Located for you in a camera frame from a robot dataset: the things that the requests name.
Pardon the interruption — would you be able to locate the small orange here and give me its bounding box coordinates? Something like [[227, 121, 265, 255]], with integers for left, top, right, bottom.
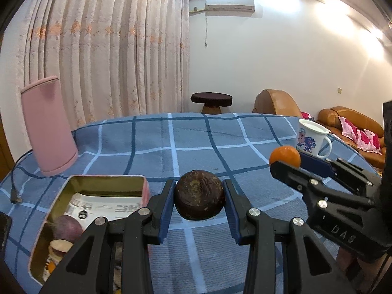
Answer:
[[269, 145, 301, 167]]

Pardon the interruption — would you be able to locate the dark brown passion fruit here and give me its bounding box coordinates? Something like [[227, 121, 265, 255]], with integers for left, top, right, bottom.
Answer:
[[173, 170, 226, 221]]

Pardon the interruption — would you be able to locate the person's hand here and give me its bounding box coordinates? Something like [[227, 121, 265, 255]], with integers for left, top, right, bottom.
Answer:
[[336, 247, 391, 293]]

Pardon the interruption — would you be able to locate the white printed enamel mug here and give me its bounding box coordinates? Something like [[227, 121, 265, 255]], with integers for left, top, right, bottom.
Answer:
[[296, 119, 332, 159]]

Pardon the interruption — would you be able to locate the orange in tin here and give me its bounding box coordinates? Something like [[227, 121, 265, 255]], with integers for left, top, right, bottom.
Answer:
[[46, 260, 57, 274]]

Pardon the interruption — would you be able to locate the purple round fruit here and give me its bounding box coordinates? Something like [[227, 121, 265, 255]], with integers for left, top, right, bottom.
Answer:
[[52, 215, 83, 243]]

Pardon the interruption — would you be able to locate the brown leather sofa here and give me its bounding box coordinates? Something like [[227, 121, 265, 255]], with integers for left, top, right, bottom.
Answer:
[[317, 106, 386, 170]]

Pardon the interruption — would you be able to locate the pink floral cushion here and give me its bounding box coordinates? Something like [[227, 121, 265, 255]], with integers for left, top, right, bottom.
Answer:
[[339, 117, 381, 154]]

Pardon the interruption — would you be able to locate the printed paper in tin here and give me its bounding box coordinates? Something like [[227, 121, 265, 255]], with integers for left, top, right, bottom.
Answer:
[[64, 193, 142, 224]]

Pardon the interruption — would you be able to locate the brown leather armchair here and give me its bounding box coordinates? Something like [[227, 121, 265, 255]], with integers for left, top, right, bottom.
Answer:
[[253, 89, 302, 118]]

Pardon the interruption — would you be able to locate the black smartphone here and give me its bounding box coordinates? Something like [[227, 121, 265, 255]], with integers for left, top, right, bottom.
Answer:
[[0, 212, 12, 256]]

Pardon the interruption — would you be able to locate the gold metal tin box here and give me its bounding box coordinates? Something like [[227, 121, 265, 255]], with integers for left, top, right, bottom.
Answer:
[[29, 175, 150, 285]]

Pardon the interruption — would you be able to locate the blue plaid tablecloth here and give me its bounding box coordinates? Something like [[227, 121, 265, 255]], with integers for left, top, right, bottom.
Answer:
[[0, 112, 379, 294]]

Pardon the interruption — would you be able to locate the dark round stool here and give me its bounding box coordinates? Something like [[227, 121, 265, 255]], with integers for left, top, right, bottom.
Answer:
[[191, 92, 233, 115]]

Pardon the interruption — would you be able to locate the wooden door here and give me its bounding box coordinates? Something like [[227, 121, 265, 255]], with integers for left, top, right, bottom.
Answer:
[[0, 120, 15, 181]]

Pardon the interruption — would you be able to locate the pink electric kettle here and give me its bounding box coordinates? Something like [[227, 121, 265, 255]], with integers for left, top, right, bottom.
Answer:
[[21, 76, 78, 177]]

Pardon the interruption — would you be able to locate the white air conditioner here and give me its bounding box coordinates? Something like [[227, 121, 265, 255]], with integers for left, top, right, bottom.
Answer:
[[205, 0, 255, 13]]

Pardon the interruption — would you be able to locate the pink floral curtain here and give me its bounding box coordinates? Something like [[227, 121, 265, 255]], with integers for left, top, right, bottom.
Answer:
[[14, 0, 196, 132]]

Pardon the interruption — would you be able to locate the black power cable plug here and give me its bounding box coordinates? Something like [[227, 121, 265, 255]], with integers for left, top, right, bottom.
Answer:
[[9, 148, 34, 205]]

